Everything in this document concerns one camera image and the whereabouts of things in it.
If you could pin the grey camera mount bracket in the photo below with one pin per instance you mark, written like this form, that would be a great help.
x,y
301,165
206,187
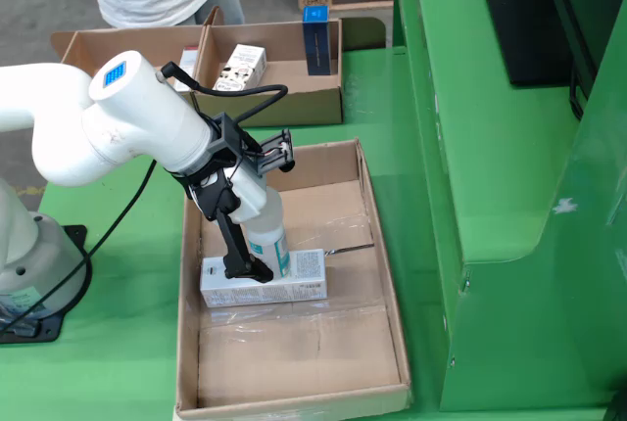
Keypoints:
x,y
230,137

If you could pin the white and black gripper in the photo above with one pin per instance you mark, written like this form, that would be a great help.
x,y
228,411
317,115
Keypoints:
x,y
245,196

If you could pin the black monitor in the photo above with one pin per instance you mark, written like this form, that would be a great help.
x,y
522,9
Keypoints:
x,y
529,14

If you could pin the long white product carton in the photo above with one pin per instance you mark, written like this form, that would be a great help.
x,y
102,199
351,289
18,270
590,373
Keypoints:
x,y
264,291

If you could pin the green metal shelf unit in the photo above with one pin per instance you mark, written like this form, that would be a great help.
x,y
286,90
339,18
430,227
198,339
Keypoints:
x,y
490,147

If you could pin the shallow brown cardboard tray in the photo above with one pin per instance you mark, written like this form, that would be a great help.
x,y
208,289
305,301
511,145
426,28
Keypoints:
x,y
294,357

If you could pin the dark blue product box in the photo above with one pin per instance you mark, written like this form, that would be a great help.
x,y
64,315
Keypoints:
x,y
316,44

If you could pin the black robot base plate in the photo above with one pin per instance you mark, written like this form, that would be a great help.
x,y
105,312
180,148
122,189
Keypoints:
x,y
49,328

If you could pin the white cow print carton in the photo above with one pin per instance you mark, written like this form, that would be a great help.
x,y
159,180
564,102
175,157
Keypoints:
x,y
242,68

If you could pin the divided brown cardboard box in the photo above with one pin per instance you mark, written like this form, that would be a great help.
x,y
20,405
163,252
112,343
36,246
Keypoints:
x,y
294,103

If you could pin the white plastic bottle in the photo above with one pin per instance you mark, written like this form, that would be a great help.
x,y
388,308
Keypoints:
x,y
267,240

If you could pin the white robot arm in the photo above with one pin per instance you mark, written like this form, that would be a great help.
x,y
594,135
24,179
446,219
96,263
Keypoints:
x,y
137,117

